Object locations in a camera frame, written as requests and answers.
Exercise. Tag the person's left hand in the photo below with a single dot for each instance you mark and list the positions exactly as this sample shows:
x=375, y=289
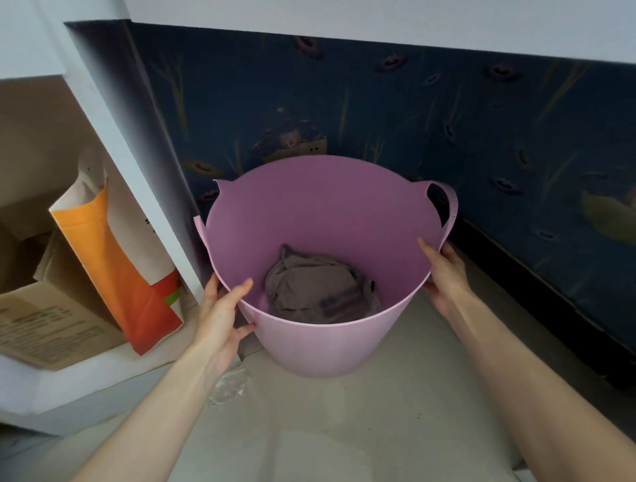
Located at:
x=218, y=318

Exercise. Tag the person's right hand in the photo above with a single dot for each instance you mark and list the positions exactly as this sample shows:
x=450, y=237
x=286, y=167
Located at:
x=447, y=278

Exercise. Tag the person's right thumb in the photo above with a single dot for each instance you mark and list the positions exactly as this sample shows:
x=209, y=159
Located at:
x=427, y=252

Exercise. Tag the person's left thumb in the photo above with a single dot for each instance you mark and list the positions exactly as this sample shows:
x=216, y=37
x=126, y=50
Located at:
x=238, y=292

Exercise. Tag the pink plastic tub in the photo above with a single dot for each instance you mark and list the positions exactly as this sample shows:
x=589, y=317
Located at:
x=323, y=268

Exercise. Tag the person's left forearm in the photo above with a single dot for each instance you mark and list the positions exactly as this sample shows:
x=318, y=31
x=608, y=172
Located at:
x=149, y=412

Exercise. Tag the person's right forearm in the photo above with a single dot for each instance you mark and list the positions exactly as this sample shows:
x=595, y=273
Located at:
x=536, y=397

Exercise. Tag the grey cloth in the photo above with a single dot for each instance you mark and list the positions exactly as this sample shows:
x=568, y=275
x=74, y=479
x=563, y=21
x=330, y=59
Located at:
x=318, y=293

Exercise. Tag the clear plastic wrapper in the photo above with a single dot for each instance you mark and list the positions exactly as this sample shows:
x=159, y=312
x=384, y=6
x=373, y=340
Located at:
x=229, y=385

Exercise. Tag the orange and white paper bag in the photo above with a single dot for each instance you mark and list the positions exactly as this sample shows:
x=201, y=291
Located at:
x=119, y=268

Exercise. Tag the white shelf unit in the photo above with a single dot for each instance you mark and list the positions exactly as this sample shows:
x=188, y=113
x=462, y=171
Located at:
x=99, y=198

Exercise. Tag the brown cardboard box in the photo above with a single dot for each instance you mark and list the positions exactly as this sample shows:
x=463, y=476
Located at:
x=44, y=318

